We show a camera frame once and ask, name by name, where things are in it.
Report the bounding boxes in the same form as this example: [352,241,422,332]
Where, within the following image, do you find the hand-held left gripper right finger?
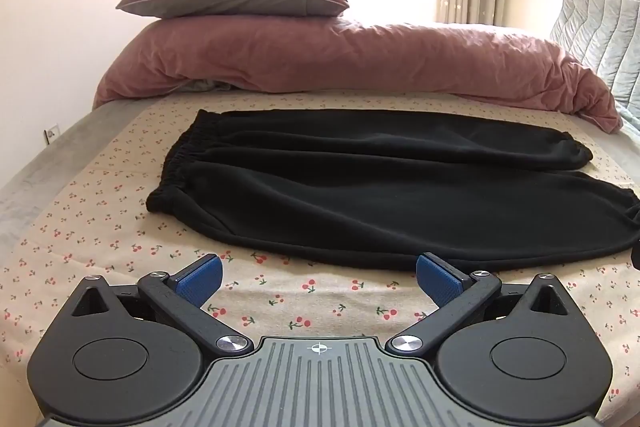
[387,252,573,354]

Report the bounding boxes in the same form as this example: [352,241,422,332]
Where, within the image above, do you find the pink duvet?
[92,14,624,135]

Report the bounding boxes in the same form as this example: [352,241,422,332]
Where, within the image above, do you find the grey quilted cushion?
[550,0,640,132]

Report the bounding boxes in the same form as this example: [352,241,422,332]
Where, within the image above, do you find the black pants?
[146,108,640,272]

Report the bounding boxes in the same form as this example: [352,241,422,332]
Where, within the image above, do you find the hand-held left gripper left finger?
[67,253,254,354]

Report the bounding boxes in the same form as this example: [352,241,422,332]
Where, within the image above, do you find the cherry print bed sheet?
[0,89,640,427]

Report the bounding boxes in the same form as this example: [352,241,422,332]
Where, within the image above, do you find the grey bed cover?
[0,99,151,238]

